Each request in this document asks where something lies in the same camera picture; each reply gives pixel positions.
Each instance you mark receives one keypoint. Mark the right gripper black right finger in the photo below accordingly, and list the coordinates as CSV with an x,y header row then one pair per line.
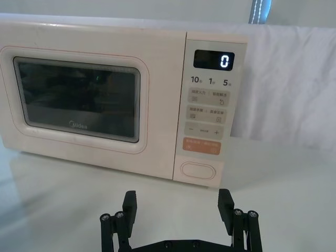
x,y
225,207

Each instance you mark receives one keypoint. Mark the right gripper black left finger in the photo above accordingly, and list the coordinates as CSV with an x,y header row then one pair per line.
x,y
129,210

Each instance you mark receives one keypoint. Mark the white table cloth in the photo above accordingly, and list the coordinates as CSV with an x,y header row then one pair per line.
x,y
52,199

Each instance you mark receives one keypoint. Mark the cream microwave oven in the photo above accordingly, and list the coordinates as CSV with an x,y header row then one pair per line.
x,y
162,78

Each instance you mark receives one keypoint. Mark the grey striped post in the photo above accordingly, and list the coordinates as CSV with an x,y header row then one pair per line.
x,y
258,11

